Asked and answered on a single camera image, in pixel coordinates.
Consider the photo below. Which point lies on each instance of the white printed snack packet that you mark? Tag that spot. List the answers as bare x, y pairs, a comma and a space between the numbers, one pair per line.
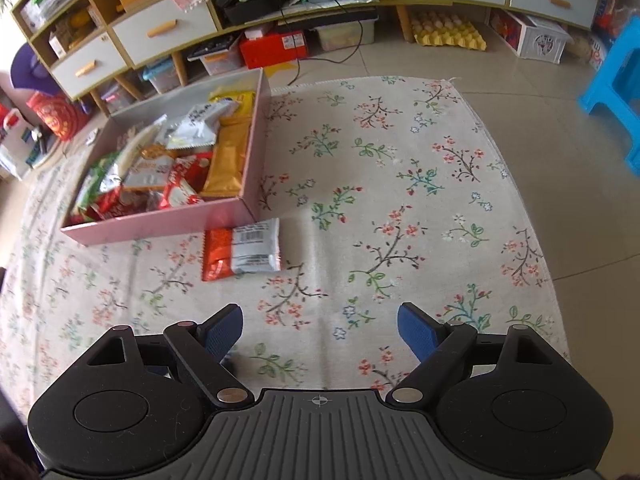
200, 122

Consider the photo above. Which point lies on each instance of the clear lidded storage bin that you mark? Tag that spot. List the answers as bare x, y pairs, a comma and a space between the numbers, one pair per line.
345, 35

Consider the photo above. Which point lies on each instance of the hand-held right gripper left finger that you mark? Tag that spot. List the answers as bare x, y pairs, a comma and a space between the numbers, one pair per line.
222, 332

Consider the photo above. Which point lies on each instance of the small clear storage bin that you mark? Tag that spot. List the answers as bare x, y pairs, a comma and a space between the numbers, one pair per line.
117, 97

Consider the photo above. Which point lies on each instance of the small white box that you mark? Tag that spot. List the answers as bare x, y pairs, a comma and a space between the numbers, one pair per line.
57, 45

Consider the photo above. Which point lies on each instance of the orange and silver snack packet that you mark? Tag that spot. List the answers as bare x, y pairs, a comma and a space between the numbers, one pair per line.
240, 250

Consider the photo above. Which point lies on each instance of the red printed bag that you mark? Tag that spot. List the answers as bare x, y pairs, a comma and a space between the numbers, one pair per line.
57, 117

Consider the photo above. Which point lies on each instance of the clear bin with blue lid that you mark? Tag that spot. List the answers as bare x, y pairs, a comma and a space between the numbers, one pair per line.
162, 77

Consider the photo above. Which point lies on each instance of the red snack packet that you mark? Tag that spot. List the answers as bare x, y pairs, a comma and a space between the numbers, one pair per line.
120, 205
185, 180

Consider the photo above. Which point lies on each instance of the white and orange biscuit packet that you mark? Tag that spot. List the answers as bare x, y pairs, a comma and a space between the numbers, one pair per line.
147, 170

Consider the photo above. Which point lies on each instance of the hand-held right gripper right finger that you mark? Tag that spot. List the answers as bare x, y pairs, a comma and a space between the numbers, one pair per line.
420, 332

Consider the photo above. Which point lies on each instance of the yellow snack packet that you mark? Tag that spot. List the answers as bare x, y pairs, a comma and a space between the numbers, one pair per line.
235, 100

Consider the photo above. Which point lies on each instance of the pink cardboard box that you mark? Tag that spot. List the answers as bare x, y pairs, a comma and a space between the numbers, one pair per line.
165, 217

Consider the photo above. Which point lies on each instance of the clear rice cracker packet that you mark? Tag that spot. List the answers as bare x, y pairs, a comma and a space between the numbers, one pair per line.
140, 140

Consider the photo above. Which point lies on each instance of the blue plastic stool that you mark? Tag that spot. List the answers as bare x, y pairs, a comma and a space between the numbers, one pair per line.
615, 85

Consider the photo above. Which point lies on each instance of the yellow egg tray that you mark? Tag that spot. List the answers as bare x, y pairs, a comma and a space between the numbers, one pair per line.
450, 32

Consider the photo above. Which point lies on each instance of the white plastic basket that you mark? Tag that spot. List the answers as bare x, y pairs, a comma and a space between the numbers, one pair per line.
535, 40

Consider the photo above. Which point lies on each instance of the black flat device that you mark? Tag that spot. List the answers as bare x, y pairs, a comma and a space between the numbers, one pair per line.
215, 46

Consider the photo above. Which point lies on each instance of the purple round object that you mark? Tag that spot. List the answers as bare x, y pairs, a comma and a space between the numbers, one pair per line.
30, 67

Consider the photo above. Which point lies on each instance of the long wooden cabinet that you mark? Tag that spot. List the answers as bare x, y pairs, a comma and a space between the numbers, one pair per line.
235, 15

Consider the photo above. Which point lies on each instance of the clear bin with orange contents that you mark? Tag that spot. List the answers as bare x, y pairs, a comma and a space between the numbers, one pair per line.
222, 65

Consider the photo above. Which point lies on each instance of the green snack packet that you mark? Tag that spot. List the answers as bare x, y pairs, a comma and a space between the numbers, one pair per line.
97, 182

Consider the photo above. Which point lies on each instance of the red box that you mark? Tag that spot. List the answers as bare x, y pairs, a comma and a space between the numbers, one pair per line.
272, 50

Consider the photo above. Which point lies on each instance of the gold snack bar packet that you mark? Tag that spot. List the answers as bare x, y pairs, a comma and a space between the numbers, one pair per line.
227, 160

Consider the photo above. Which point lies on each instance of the stack of papers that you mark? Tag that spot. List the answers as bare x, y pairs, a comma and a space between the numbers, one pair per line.
50, 2

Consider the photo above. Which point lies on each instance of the floral tablecloth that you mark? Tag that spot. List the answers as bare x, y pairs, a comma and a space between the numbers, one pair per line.
375, 185

